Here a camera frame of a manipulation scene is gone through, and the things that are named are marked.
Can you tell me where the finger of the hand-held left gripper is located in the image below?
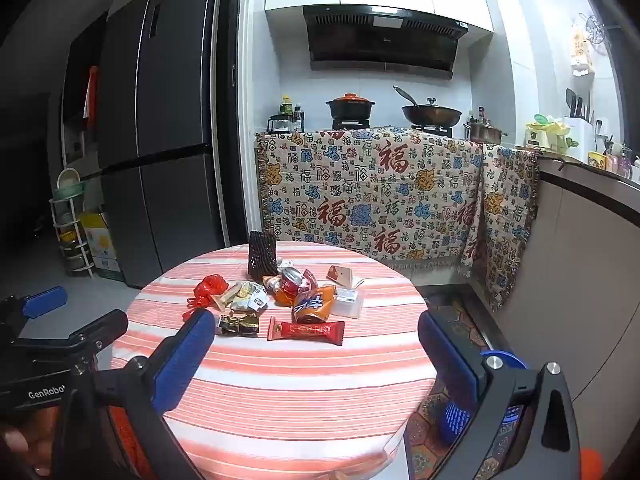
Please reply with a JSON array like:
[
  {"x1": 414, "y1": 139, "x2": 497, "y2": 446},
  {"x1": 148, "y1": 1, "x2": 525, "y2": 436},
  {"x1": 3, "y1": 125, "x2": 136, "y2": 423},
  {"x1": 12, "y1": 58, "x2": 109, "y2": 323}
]
[
  {"x1": 10, "y1": 308, "x2": 129, "y2": 361},
  {"x1": 0, "y1": 286, "x2": 69, "y2": 343}
]

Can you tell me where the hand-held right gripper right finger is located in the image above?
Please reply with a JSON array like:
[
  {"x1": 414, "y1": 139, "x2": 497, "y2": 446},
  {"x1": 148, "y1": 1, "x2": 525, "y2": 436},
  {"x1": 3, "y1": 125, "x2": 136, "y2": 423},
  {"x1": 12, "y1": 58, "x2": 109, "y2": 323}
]
[{"x1": 417, "y1": 310, "x2": 581, "y2": 480}]

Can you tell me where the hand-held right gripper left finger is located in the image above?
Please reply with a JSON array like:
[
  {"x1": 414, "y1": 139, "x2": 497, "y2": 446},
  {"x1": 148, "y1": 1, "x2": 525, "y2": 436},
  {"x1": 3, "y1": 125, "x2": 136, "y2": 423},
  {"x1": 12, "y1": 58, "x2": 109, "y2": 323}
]
[{"x1": 52, "y1": 306, "x2": 217, "y2": 480}]

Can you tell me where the dark gold wrapper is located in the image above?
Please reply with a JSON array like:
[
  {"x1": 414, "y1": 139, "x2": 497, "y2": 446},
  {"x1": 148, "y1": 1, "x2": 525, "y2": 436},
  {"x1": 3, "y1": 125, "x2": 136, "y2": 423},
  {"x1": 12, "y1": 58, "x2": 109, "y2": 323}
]
[{"x1": 218, "y1": 312, "x2": 261, "y2": 336}]

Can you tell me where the blue mesh wastebasket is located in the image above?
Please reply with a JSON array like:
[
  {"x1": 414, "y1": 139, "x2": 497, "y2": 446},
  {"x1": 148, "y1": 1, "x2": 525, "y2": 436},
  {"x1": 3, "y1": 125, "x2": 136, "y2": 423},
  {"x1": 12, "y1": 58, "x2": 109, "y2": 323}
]
[{"x1": 440, "y1": 351, "x2": 526, "y2": 443}]

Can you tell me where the red plastic bag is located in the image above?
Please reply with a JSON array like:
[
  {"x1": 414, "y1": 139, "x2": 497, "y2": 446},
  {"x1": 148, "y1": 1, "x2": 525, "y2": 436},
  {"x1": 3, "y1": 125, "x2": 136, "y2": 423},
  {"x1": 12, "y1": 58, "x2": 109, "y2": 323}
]
[{"x1": 182, "y1": 274, "x2": 229, "y2": 321}]

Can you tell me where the white yellow snack wrapper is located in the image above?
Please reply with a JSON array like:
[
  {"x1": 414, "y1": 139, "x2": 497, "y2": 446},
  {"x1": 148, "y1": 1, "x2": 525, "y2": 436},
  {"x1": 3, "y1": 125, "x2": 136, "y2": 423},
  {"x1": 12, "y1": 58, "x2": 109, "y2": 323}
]
[{"x1": 210, "y1": 280, "x2": 269, "y2": 313}]

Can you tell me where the clear plastic box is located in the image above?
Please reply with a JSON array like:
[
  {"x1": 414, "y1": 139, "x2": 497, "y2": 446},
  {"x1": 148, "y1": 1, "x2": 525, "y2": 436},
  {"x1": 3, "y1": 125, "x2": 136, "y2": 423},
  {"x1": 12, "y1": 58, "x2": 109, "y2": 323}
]
[{"x1": 330, "y1": 287, "x2": 364, "y2": 320}]

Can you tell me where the red candy wrapper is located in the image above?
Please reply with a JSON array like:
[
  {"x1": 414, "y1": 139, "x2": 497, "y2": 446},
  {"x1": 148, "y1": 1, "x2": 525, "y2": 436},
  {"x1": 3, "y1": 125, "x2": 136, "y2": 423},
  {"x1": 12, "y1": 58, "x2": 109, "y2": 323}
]
[{"x1": 267, "y1": 316, "x2": 346, "y2": 346}]

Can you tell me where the crushed red can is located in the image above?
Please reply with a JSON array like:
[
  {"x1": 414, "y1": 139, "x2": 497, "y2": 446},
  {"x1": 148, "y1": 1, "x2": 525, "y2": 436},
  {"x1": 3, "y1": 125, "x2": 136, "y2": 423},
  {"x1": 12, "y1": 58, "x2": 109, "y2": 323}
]
[{"x1": 279, "y1": 266, "x2": 319, "y2": 297}]

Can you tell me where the orange snack packet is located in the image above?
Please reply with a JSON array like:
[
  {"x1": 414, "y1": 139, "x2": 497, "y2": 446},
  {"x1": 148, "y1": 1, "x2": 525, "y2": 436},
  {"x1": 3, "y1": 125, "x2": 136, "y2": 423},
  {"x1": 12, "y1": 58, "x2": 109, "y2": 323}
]
[{"x1": 291, "y1": 284, "x2": 339, "y2": 324}]

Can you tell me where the person's left hand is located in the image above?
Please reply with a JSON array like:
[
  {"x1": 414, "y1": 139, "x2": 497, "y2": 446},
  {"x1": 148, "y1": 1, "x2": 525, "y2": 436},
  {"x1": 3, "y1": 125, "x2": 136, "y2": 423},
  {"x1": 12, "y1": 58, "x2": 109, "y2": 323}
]
[{"x1": 0, "y1": 410, "x2": 56, "y2": 478}]

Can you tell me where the white tiered rack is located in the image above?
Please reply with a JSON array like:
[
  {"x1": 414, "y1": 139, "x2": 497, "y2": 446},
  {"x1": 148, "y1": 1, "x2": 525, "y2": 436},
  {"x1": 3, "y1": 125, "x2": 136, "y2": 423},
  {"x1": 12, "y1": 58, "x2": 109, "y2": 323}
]
[{"x1": 49, "y1": 169, "x2": 97, "y2": 279}]

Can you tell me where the yellow white cardboard box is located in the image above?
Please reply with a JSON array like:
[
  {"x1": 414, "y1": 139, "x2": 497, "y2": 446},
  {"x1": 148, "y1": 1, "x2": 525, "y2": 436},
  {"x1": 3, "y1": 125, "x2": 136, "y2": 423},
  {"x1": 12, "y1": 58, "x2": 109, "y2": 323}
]
[{"x1": 77, "y1": 211, "x2": 126, "y2": 282}]

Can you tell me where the round table striped tablecloth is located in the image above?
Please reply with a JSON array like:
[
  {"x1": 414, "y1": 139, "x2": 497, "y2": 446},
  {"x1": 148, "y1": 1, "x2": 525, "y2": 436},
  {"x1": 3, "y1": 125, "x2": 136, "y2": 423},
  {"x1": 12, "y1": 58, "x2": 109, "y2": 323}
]
[{"x1": 111, "y1": 241, "x2": 438, "y2": 480}]

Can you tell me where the narrow printed blanket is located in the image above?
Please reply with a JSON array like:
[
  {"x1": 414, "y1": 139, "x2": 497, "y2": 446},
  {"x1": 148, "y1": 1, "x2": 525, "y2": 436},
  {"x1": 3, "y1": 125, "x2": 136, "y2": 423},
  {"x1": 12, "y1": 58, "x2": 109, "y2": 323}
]
[{"x1": 472, "y1": 144, "x2": 542, "y2": 311}]

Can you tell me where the grey kitchen cabinet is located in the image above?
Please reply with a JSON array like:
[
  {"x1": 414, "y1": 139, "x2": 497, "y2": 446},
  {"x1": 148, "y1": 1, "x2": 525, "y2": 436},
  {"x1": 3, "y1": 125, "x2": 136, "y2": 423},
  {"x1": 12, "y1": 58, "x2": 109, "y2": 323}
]
[{"x1": 537, "y1": 152, "x2": 640, "y2": 411}]

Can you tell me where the large printed blanket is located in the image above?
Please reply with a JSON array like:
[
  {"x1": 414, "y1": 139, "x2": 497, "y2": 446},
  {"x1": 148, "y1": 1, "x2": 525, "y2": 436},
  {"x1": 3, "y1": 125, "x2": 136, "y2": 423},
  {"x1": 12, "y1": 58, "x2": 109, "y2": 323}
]
[{"x1": 255, "y1": 129, "x2": 488, "y2": 281}]

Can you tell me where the steel cooking pot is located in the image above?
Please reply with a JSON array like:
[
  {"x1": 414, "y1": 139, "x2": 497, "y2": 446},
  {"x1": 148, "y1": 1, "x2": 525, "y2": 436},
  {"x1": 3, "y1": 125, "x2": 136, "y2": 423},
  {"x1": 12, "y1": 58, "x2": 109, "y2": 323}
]
[{"x1": 462, "y1": 115, "x2": 508, "y2": 145}]

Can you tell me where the grey refrigerator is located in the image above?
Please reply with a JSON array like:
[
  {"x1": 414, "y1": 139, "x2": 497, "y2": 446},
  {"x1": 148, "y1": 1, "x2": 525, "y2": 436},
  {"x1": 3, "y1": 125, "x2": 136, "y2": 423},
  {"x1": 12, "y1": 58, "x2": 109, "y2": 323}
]
[{"x1": 97, "y1": 0, "x2": 236, "y2": 289}]

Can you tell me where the yellow green kitchen appliance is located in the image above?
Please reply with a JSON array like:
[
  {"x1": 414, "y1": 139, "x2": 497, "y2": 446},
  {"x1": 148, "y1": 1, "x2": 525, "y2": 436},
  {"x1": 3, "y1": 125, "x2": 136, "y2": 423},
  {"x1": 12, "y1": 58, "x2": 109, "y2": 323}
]
[{"x1": 524, "y1": 114, "x2": 572, "y2": 154}]

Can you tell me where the black wok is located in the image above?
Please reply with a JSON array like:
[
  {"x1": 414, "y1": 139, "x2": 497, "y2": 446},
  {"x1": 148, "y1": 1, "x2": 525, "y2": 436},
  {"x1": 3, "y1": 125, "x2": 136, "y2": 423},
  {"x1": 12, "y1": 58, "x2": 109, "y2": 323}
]
[{"x1": 393, "y1": 85, "x2": 463, "y2": 127}]

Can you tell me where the black gas stove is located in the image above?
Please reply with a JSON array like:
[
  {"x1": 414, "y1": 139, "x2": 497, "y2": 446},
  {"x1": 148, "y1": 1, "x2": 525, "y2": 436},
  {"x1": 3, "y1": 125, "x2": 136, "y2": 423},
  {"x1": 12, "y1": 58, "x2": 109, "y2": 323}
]
[{"x1": 327, "y1": 117, "x2": 456, "y2": 137}]

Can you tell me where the white knife block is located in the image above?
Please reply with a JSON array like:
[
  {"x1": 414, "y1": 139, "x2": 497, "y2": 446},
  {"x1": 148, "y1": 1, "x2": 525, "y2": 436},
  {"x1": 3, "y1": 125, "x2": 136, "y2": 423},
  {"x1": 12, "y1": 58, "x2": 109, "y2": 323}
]
[{"x1": 562, "y1": 87, "x2": 597, "y2": 163}]

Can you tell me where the black clay pot orange lid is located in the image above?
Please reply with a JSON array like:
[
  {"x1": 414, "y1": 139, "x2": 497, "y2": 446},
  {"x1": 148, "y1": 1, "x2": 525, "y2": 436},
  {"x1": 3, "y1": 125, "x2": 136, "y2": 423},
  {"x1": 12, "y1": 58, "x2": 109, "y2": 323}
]
[{"x1": 326, "y1": 93, "x2": 377, "y2": 122}]

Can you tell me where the black range hood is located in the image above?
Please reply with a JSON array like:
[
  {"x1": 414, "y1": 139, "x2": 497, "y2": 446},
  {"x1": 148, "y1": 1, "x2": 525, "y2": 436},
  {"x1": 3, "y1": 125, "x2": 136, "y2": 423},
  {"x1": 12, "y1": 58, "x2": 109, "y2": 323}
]
[{"x1": 302, "y1": 4, "x2": 470, "y2": 81}]

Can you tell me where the yellow wall hanging holder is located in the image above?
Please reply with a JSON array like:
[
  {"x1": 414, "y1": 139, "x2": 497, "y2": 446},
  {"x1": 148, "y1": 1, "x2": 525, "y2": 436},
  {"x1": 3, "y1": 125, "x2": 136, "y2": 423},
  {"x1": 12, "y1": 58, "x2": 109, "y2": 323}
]
[{"x1": 570, "y1": 12, "x2": 607, "y2": 75}]

